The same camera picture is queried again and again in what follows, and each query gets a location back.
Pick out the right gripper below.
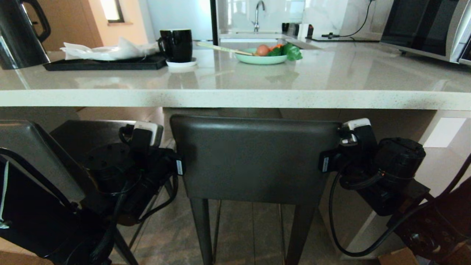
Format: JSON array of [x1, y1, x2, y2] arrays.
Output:
[[318, 146, 358, 175]]

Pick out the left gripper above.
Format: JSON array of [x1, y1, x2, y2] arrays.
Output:
[[143, 147, 186, 181]]

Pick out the dark grey bar stool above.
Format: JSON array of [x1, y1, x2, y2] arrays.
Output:
[[170, 114, 341, 265], [0, 119, 176, 265]]

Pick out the white stone kitchen counter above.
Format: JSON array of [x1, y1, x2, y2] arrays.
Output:
[[0, 32, 471, 260]]

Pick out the chrome kitchen faucet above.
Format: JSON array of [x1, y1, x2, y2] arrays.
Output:
[[251, 0, 266, 32]]

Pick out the white round coaster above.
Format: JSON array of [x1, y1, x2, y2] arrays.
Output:
[[166, 57, 198, 68]]

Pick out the green leafy vegetable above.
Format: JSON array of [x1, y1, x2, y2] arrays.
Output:
[[267, 43, 303, 61]]

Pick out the black ceramic mug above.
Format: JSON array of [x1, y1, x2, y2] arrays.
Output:
[[157, 29, 194, 63]]

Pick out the black rectangular tray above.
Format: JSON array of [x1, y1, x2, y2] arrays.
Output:
[[43, 54, 168, 71]]

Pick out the white crumpled cloth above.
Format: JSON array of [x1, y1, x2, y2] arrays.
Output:
[[60, 37, 161, 61]]

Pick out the wooden chopsticks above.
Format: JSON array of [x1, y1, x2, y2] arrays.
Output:
[[196, 41, 255, 57]]

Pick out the pale green bowl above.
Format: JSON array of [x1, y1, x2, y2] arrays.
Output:
[[234, 47, 288, 66]]

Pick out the white and black box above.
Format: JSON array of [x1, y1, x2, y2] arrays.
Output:
[[297, 23, 314, 39]]

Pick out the silver microwave oven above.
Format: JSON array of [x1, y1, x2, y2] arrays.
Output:
[[380, 0, 471, 67]]

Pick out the window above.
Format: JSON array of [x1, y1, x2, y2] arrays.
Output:
[[99, 0, 125, 24]]

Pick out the black electric kettle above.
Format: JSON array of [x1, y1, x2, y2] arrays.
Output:
[[0, 0, 52, 70]]

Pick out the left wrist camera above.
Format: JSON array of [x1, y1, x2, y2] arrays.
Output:
[[118, 120, 164, 148]]

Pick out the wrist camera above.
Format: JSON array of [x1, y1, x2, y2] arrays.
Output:
[[118, 120, 164, 148], [338, 118, 378, 151]]

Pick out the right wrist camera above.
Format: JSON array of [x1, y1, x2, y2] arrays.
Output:
[[338, 118, 378, 151]]

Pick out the black power cable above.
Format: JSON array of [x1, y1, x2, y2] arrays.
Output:
[[321, 0, 375, 39]]

